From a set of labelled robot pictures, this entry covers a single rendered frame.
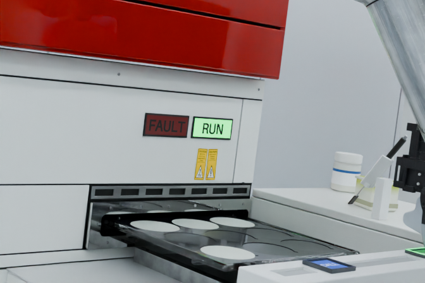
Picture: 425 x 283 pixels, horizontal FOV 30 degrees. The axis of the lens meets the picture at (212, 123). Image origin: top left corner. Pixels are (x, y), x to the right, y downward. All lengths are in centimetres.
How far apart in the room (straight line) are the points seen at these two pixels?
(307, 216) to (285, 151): 241
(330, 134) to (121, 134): 289
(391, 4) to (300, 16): 323
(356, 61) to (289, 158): 71
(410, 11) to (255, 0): 87
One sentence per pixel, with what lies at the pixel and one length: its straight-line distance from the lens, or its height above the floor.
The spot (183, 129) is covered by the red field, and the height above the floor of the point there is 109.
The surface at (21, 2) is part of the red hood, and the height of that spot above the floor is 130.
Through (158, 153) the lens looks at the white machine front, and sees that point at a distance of 166.
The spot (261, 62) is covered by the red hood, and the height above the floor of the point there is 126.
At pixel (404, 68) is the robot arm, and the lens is 92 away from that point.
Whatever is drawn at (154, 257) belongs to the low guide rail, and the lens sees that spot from 159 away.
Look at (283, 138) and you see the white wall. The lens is 412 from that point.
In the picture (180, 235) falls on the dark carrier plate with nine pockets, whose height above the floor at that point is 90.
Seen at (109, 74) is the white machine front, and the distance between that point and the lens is 157.
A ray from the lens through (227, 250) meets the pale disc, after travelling 148.
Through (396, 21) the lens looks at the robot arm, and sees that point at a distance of 91.
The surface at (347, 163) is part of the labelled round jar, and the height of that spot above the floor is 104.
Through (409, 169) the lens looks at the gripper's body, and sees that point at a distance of 137.
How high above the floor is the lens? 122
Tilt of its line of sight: 4 degrees down
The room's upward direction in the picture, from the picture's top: 7 degrees clockwise
